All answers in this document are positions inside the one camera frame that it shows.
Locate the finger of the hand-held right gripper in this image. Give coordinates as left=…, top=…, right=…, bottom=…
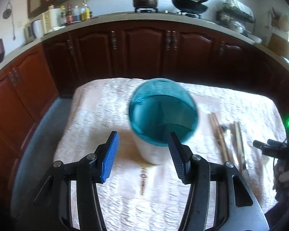
left=262, top=148, right=286, bottom=157
left=253, top=139, right=283, bottom=149

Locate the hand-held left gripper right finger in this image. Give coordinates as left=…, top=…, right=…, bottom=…
left=167, top=132, right=270, bottom=231

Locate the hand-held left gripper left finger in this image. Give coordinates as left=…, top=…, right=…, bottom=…
left=33, top=131, right=121, bottom=231

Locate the white floral teal-rimmed utensil holder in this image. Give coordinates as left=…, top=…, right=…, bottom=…
left=128, top=78, right=198, bottom=165

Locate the white ceramic spoon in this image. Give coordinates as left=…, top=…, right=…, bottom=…
left=224, top=129, right=236, bottom=164

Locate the pink quilted tablecloth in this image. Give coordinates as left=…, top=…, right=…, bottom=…
left=53, top=78, right=287, bottom=231

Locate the wooden cutting board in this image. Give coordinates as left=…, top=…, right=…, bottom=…
left=268, top=32, right=289, bottom=53

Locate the metal dish rack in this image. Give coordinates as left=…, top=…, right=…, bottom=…
left=216, top=0, right=256, bottom=33

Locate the grey kitchen countertop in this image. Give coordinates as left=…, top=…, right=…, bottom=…
left=0, top=12, right=289, bottom=80

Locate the white electric kettle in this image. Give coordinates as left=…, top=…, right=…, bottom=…
left=30, top=19, right=44, bottom=39

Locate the red label sauce bottle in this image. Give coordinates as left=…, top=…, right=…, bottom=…
left=67, top=3, right=74, bottom=24

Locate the yellow oil bottle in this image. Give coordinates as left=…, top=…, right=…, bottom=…
left=81, top=1, right=91, bottom=21

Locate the cream countertop appliance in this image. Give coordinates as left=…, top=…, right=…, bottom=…
left=41, top=8, right=63, bottom=33

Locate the gas stove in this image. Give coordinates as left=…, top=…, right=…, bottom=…
left=134, top=8, right=201, bottom=18

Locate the black wok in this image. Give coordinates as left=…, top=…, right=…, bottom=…
left=171, top=0, right=210, bottom=15

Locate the hanging round utensil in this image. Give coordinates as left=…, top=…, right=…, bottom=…
left=2, top=1, right=17, bottom=41

